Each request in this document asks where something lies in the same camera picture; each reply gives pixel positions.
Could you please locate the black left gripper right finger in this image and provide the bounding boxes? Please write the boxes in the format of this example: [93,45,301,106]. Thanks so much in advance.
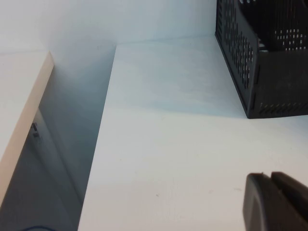
[271,171,308,216]

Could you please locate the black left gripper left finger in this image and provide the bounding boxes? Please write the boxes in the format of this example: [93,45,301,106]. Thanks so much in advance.
[242,172,308,231]

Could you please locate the black three-slot book stand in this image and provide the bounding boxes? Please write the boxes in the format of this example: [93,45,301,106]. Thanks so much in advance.
[215,0,308,120]

